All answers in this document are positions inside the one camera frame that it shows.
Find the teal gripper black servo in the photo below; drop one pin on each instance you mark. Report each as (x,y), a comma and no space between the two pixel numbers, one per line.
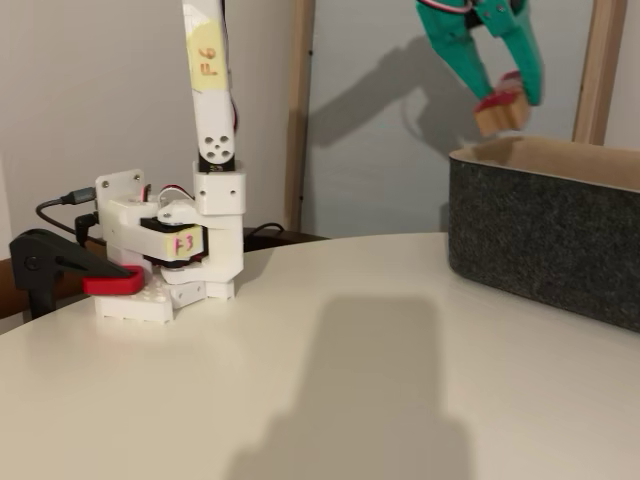
(462,31)

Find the wooden block with red top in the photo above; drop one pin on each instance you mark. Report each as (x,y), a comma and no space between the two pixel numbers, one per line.
(500,117)

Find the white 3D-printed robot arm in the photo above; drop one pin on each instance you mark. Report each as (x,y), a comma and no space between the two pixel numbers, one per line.
(215,125)

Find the dark grey felt basket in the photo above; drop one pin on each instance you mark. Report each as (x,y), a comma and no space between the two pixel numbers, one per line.
(525,235)

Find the grey shelf back panel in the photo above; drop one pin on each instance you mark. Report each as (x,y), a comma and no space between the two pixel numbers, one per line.
(375,200)

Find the black clamp with red pad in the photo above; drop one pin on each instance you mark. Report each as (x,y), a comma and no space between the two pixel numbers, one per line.
(35,255)

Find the light wooden shelf post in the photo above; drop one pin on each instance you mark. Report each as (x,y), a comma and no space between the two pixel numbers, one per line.
(298,100)
(597,75)

